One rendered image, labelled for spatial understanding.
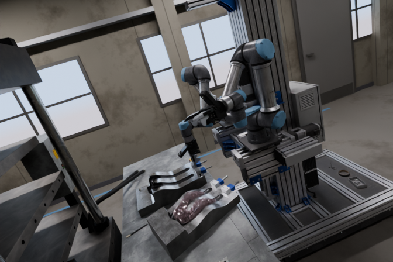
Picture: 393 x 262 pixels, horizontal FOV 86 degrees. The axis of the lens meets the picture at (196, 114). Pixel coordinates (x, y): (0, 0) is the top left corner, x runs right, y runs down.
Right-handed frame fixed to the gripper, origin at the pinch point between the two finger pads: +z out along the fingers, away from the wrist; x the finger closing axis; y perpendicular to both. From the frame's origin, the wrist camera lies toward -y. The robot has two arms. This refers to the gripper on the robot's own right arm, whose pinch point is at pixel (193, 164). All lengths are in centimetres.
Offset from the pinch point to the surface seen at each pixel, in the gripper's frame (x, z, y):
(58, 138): -8, -56, -73
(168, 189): -17.6, -0.1, -24.4
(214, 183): -29.3, 2.7, 4.5
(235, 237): -66, 11, -2
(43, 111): -9, -74, -73
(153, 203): -17.7, 4.8, -37.0
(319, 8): 164, -84, 315
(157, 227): -47, 0, -37
